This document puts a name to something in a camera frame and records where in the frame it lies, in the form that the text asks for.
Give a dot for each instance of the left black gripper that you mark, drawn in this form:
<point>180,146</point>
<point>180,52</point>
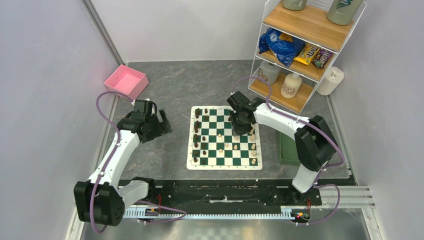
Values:
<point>163,127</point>

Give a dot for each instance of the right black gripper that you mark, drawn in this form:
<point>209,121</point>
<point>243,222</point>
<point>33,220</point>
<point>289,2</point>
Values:
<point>237,128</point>

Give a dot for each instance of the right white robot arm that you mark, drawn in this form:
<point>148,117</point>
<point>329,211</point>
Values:
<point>314,142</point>

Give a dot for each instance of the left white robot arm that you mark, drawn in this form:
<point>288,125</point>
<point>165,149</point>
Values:
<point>100,200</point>

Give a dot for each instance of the dark chess rook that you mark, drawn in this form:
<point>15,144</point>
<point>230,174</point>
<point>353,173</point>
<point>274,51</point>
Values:
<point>198,112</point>

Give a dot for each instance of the green white chess mat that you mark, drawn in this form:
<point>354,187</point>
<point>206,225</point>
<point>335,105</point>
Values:
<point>212,146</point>

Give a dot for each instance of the grey jar with lettering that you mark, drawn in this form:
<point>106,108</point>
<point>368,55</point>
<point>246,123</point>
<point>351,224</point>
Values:
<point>269,72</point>

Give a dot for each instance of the pink plastic bin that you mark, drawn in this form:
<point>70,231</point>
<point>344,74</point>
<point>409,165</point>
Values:
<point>127,81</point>

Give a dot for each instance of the green plastic tray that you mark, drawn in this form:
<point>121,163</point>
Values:
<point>287,151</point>

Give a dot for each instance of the cream soap bottle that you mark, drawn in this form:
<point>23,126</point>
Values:
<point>291,85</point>

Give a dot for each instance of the blue snack bag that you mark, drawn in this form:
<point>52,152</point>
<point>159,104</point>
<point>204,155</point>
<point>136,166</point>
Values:
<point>282,45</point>

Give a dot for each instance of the yellow candy bag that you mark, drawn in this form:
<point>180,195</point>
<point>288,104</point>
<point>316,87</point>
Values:
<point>307,54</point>

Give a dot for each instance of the brown candy bag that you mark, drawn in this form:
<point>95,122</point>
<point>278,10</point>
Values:
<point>322,58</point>

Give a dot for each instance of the white paper towel roll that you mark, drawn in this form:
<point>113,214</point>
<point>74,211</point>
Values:
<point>331,81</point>

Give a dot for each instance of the green bottle top left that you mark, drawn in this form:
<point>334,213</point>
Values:
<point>294,5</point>

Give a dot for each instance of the green bottle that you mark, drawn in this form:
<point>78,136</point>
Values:
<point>342,12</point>
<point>294,5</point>

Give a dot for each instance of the green bottle top right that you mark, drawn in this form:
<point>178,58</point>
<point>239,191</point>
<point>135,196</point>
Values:
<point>342,12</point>

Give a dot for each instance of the white wire wooden shelf rack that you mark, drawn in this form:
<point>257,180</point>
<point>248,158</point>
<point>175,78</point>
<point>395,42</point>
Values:
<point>312,26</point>

